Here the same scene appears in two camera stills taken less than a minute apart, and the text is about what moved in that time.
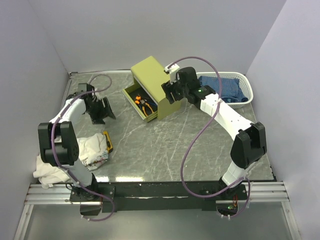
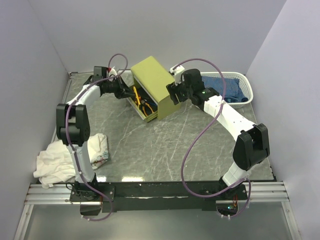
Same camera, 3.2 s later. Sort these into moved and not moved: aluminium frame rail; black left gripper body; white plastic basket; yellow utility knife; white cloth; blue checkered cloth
Moved: black left gripper body; yellow utility knife
Not moved: white plastic basket; blue checkered cloth; aluminium frame rail; white cloth
